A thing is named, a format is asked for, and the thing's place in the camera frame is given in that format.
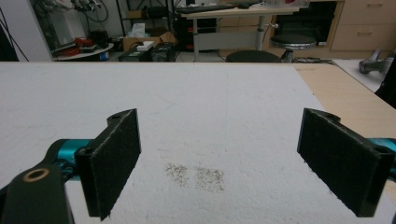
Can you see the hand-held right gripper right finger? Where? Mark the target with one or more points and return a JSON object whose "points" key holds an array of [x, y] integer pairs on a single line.
{"points": [[339, 161]]}

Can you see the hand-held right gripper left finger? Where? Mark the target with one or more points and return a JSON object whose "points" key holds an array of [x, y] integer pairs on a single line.
{"points": [[109, 161]]}

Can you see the grey metal device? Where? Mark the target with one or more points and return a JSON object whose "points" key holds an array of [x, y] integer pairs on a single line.
{"points": [[373, 65]]}

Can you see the white felt mat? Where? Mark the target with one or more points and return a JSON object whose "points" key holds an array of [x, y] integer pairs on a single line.
{"points": [[202, 109]]}

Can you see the round white side table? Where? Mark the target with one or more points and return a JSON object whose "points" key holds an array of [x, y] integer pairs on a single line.
{"points": [[84, 53]]}

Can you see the black equipment case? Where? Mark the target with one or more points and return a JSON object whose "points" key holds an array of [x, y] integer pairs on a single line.
{"points": [[162, 53]]}

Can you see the small white box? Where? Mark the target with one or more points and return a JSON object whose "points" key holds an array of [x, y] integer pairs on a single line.
{"points": [[145, 46]]}

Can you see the brown cardboard box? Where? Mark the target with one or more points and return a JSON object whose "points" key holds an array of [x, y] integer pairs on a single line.
{"points": [[130, 42]]}

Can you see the red tool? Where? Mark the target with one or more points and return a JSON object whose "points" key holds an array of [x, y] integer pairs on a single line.
{"points": [[82, 42]]}

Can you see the round black stool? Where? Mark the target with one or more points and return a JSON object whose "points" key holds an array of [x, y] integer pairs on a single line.
{"points": [[292, 40]]}

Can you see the light wood drawer cabinet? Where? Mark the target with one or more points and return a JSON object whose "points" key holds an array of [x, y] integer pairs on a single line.
{"points": [[364, 28]]}

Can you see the black chair back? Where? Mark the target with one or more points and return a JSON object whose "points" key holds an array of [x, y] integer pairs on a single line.
{"points": [[252, 56]]}

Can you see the black computer tower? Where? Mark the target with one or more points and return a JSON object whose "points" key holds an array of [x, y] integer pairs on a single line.
{"points": [[193, 34]]}

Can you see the white board panel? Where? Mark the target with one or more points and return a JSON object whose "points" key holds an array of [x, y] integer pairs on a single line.
{"points": [[25, 28]]}

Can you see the light wood desk grey legs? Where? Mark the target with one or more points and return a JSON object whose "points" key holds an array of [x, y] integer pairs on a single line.
{"points": [[239, 12]]}

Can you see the black keyboard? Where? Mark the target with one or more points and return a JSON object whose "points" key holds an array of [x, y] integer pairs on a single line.
{"points": [[205, 8]]}

